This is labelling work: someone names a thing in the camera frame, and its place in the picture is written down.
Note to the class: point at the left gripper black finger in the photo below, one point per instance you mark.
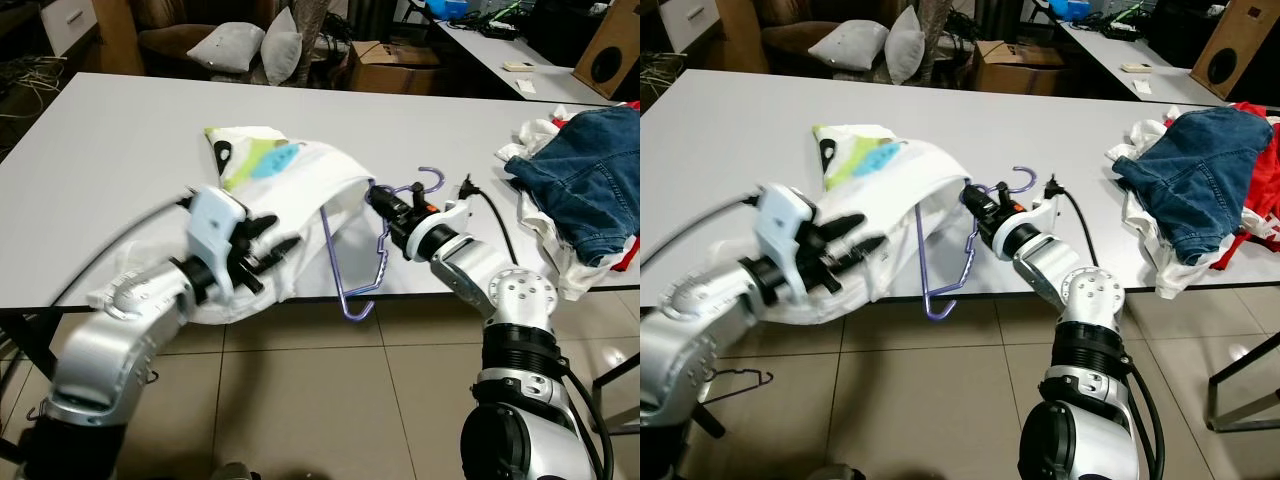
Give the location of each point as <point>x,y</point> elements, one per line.
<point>263,223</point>
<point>280,252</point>
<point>845,222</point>
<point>863,251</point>

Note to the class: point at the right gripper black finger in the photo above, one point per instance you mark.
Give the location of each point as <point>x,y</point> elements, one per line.
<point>978,205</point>
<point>379,191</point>
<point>974,190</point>
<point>383,207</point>

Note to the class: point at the white printed T-shirt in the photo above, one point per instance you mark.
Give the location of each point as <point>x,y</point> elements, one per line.
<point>920,180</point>
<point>310,180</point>

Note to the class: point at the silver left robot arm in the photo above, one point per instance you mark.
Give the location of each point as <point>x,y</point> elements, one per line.
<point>690,345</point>
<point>110,340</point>

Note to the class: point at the grey pillow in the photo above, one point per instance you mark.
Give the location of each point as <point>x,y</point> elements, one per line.
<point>905,45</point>
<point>848,45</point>
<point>225,47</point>
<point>282,45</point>

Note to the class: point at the grey mottled pole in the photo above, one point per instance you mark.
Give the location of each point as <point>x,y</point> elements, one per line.
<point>318,30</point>
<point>935,25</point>

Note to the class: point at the small white card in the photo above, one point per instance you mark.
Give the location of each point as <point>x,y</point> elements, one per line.
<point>528,90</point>
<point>1146,89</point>

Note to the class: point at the blue denim jeans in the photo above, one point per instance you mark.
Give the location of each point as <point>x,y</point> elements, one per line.
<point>585,180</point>
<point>1195,175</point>

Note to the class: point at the white remote control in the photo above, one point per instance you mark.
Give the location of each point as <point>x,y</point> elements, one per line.
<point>1138,68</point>
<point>520,67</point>

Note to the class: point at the brown leather armchair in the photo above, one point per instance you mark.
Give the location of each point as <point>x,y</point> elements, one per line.
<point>800,40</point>
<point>175,45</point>

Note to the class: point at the blue plastic box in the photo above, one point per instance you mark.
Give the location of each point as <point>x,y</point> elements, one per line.
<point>448,8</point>
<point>1070,8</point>

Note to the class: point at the red garment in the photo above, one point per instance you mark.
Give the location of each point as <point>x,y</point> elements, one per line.
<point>1265,230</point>
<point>625,258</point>

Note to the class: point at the wooden cabinet white drawer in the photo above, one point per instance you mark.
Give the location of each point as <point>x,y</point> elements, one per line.
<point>740,40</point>
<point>115,40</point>

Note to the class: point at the grey robot foot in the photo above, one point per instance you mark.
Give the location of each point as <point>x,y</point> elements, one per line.
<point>237,472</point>

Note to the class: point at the wooden speaker box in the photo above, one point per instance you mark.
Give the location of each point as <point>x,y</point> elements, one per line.
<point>1230,55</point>
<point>605,60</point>

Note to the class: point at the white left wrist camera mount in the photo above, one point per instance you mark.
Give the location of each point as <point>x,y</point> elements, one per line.
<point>785,228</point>
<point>215,230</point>

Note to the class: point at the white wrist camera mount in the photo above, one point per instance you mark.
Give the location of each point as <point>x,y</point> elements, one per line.
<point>215,230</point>
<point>455,212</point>
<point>1050,210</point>
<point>785,228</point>

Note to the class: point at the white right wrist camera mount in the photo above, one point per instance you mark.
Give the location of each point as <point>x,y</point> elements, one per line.
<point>455,212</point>
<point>1050,210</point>

